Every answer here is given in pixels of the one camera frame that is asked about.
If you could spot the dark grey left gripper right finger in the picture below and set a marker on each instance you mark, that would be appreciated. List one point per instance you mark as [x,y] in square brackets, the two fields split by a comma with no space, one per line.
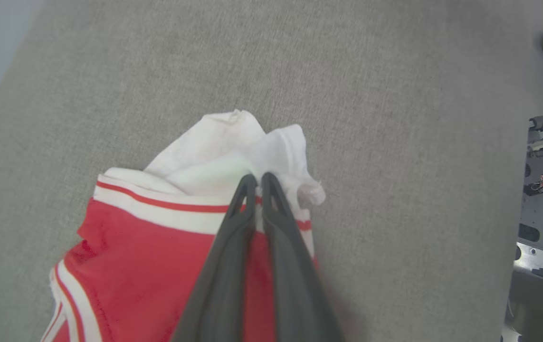
[295,285]

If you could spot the grey fabric sofa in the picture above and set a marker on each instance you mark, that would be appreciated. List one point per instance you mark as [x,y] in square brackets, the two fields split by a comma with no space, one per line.
[371,118]

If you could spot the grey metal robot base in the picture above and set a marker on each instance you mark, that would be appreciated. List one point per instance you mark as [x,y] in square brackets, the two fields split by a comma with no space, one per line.
[542,209]

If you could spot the red and white shirt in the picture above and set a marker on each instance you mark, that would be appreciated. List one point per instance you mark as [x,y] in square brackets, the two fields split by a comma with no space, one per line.
[147,256]

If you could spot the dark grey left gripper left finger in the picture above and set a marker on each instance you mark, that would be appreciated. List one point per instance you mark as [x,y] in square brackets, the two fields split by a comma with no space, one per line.
[223,275]

